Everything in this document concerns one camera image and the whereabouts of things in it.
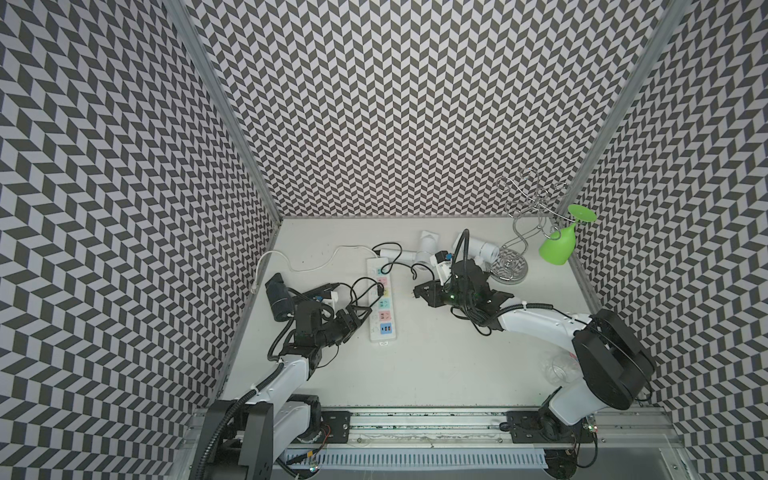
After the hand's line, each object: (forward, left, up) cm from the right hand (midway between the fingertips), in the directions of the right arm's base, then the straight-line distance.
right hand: (417, 293), depth 85 cm
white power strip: (-4, +10, -8) cm, 14 cm away
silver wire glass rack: (+17, -32, +18) cm, 41 cm away
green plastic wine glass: (+9, -40, +10) cm, 42 cm away
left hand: (-6, +14, -4) cm, 16 cm away
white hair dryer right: (+18, -23, -4) cm, 29 cm away
